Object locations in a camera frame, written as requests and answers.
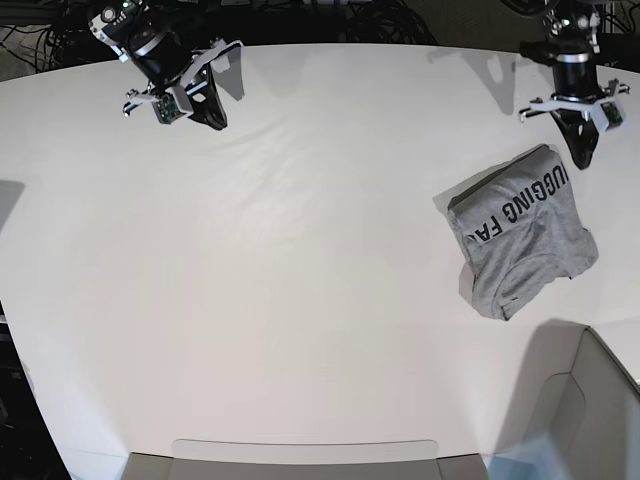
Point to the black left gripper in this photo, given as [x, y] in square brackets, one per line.
[581, 136]

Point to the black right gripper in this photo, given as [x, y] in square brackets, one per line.
[207, 107]

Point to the grey T-shirt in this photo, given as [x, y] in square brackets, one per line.
[519, 230]

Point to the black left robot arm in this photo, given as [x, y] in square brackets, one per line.
[569, 50]

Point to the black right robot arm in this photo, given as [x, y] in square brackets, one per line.
[142, 34]

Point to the grey side bin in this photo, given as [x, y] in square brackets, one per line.
[586, 421]

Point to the grey chair backrest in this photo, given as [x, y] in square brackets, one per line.
[199, 459]

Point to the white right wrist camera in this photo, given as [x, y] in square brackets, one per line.
[173, 103]

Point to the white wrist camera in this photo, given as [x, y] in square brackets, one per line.
[173, 103]
[605, 112]

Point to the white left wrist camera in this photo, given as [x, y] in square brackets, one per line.
[605, 112]

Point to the tangled black cables background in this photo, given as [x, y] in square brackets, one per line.
[386, 22]

